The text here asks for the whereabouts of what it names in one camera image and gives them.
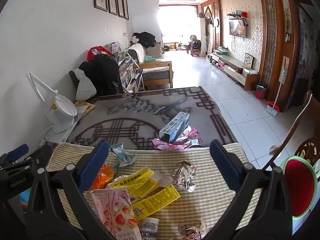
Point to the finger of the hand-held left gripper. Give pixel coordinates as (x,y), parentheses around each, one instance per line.
(37,158)
(17,151)

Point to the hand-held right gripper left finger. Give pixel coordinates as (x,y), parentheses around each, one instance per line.
(95,162)

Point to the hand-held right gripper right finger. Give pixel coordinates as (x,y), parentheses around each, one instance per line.
(225,165)

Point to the orange plastic wrapper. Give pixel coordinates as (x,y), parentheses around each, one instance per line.
(103,176)

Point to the blue white snack wrapper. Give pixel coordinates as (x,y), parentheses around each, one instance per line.
(125,156)

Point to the printed paper ball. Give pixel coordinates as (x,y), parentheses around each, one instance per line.
(191,231)
(183,176)

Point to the pink plastic wrapper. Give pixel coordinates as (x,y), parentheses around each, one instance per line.
(191,135)

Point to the pink strawberry print box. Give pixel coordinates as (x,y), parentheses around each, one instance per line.
(115,212)

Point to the blue toothpaste box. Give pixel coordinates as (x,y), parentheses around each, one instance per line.
(172,127)

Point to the red basin with green rim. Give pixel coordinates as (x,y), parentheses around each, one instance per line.
(300,190)

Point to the printed paper cup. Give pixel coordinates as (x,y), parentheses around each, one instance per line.
(148,226)

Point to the yellow striped mat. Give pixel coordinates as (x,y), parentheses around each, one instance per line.
(207,200)

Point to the white desk lamp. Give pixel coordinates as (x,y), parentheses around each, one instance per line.
(62,110)

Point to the grey printed blanket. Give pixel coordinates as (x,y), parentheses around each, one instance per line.
(140,130)

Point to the yellow book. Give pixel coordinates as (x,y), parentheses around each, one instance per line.
(85,106)

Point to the white plastic bag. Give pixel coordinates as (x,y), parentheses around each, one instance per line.
(85,87)

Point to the red waste bin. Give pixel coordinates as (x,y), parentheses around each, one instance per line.
(260,93)

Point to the black jacket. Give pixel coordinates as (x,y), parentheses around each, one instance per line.
(102,72)

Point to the magazine rack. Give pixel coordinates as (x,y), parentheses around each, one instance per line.
(130,75)

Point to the white box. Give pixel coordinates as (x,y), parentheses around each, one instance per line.
(250,71)

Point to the wooden television cabinet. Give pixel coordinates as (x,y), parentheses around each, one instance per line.
(232,63)

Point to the wooden sofa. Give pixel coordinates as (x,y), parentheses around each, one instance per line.
(155,73)

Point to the small framed picture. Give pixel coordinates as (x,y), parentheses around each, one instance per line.
(249,60)

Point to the red bag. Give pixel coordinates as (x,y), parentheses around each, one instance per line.
(93,52)

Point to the white cloth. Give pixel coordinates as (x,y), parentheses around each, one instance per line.
(138,51)

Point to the black clothing pile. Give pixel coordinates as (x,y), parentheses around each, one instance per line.
(146,38)

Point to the printed door curtain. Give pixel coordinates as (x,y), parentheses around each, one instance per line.
(303,55)

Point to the wall calendar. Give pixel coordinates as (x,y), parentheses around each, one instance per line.
(283,67)

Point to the wall television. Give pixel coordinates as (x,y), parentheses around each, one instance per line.
(237,28)

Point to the wall shelf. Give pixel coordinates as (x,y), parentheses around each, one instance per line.
(237,16)

